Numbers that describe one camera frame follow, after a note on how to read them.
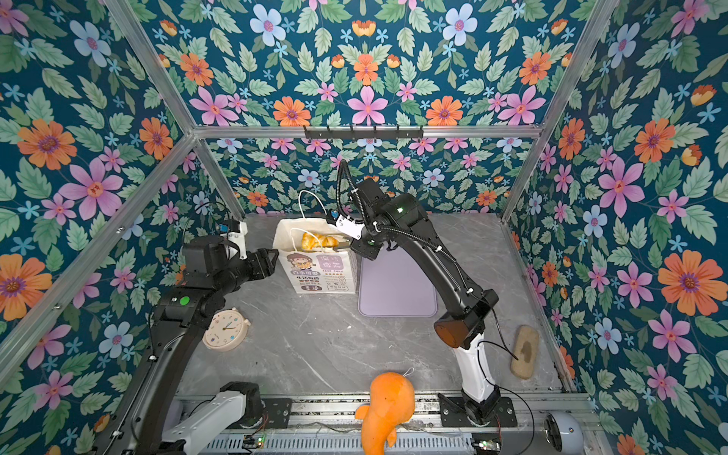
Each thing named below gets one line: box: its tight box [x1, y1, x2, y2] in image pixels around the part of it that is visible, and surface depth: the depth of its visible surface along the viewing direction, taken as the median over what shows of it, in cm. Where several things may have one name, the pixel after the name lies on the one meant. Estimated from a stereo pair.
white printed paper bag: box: [273, 217, 358, 294], surface depth 86 cm
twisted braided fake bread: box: [300, 231, 340, 251], surface depth 82 cm
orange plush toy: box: [354, 372, 416, 455], surface depth 70 cm
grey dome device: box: [543, 411, 585, 455], surface depth 66 cm
